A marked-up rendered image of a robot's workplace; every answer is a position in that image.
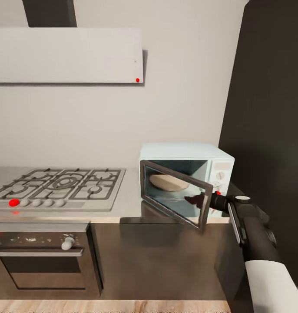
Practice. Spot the burner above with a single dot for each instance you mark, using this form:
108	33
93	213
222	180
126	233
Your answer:
62	189

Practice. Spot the microwave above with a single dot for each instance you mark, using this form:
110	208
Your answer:
174	177

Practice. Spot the range hood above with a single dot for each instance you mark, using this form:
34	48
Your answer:
54	50

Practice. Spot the fridge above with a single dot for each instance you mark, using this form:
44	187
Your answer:
260	126

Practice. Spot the oven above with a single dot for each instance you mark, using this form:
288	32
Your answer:
49	260

